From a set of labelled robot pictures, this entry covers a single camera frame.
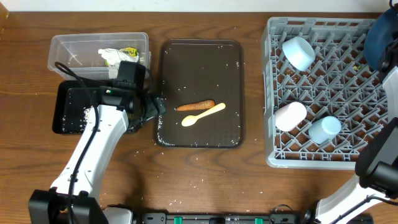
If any dark blue plate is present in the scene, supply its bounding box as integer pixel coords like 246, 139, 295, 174
364, 9, 397, 70

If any pile of white rice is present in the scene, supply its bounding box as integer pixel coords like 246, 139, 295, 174
62, 106, 91, 133

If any white paper napkin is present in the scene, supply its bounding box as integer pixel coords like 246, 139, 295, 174
98, 48, 140, 78

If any yellow green snack wrapper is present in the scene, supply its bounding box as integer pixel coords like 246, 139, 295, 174
104, 47, 140, 67

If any light blue bowl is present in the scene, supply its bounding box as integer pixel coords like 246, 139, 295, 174
282, 37, 315, 71

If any light blue plastic cup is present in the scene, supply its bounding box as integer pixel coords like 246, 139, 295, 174
308, 116, 341, 144

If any pink plastic cup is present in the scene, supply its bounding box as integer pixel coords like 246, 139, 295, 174
275, 101, 307, 131

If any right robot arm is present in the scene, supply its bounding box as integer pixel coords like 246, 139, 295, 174
307, 37, 397, 223

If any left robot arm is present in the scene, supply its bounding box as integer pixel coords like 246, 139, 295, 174
28, 61, 165, 223

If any grey dishwasher rack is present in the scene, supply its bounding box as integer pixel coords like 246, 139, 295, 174
261, 17, 388, 170

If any clear plastic waste bin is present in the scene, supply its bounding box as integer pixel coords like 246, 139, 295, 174
47, 32, 151, 80

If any pale yellow plastic spoon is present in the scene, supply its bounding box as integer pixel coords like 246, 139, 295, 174
181, 103, 226, 127

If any dark brown serving tray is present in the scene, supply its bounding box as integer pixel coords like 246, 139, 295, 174
154, 39, 245, 149

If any black plastic tray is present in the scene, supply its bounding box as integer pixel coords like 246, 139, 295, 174
52, 79, 141, 135

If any orange carrot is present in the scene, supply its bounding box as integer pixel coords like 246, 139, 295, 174
176, 100, 215, 111

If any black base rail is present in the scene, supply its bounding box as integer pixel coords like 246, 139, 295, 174
137, 213, 304, 224

